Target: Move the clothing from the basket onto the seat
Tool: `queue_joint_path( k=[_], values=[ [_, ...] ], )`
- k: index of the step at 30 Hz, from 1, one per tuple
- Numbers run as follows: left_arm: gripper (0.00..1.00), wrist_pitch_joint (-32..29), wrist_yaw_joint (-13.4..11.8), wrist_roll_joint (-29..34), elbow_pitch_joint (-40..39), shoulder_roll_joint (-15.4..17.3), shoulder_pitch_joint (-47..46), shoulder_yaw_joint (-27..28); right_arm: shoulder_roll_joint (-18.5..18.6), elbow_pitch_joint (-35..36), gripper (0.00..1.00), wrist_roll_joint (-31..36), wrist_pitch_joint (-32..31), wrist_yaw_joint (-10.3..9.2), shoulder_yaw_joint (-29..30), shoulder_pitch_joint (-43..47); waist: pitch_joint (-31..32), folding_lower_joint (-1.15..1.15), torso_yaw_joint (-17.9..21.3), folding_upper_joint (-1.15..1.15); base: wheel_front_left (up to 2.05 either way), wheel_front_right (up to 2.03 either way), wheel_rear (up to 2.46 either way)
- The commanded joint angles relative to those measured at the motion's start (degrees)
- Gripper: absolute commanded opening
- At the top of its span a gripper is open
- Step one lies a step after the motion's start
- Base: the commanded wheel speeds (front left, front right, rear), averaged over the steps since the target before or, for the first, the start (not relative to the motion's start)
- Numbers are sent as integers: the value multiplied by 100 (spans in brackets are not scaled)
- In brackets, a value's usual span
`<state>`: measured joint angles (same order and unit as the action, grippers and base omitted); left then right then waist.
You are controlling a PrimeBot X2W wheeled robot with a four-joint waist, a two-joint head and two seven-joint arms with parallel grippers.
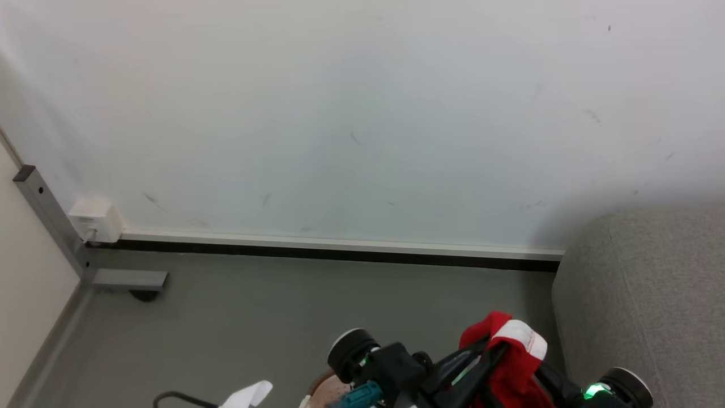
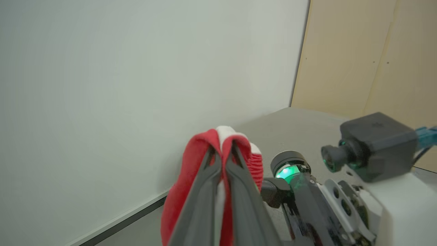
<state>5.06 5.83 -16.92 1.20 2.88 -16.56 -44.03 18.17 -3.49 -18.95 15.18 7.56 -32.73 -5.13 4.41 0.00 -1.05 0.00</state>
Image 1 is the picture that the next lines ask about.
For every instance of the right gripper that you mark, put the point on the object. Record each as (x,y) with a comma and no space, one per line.
(453,379)

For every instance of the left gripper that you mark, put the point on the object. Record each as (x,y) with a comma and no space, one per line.
(396,365)

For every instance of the red garment with white trim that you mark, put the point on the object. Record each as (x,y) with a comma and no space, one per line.
(512,368)

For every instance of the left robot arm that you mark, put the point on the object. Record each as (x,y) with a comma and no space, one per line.
(351,351)

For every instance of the white basket with brown rim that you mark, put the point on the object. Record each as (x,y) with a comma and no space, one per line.
(324,388)

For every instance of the white and black baseboard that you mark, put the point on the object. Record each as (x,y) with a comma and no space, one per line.
(340,248)

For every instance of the grey fabric sofa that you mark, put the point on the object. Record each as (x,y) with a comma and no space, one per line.
(645,294)

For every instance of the black caster foot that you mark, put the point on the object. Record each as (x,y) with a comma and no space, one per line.
(144,295)

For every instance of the beige partition panel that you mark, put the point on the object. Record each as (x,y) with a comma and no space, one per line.
(28,294)

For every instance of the white wall socket box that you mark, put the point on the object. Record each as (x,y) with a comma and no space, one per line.
(97,218)

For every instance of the grey metal frame post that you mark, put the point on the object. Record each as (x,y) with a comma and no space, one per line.
(50,218)

